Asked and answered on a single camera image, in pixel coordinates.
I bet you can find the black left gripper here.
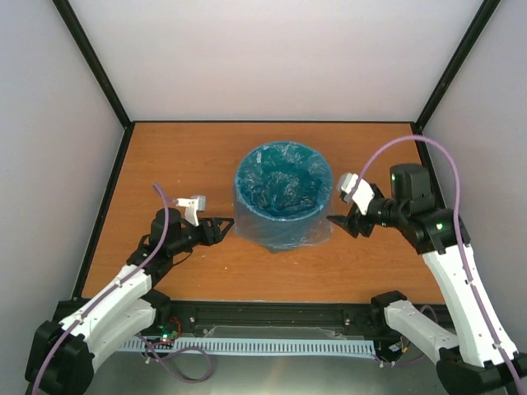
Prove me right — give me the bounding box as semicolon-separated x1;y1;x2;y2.
170;218;235;256

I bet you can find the blue plastic trash bag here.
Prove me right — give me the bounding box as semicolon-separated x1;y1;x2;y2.
232;140;335;252

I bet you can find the teal plastic trash bin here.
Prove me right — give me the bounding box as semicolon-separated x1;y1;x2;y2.
233;140;334;255

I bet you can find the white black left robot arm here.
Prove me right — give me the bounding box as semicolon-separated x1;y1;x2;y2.
25;208;235;394

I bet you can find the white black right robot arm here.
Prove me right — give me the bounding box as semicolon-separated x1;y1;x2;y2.
329;164;526;394

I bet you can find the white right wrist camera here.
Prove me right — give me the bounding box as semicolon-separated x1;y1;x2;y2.
336;173;375;216

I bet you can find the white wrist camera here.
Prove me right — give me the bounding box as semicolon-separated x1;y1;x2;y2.
336;173;375;216
172;195;206;226

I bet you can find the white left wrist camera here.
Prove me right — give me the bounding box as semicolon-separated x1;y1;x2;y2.
172;195;206;226

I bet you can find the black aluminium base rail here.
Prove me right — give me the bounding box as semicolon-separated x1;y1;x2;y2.
139;300;391;337

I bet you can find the light blue slotted cable duct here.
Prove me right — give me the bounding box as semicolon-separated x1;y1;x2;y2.
119;337;378;356

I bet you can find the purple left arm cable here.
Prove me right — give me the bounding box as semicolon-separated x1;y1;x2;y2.
30;183;212;395

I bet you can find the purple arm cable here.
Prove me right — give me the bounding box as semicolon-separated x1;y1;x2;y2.
356;134;522;395
30;183;212;395

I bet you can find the grey metal base plate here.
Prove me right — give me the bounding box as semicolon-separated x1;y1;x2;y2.
88;352;445;394

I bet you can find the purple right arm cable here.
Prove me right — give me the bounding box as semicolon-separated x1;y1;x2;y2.
356;134;522;395

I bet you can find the black frame post left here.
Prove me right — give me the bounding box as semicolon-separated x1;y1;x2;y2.
51;0;135;129

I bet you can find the black frame post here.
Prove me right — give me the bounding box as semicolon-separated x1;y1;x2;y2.
51;0;135;129
415;0;502;124

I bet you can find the black frame post right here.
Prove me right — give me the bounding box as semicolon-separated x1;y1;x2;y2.
415;0;502;124

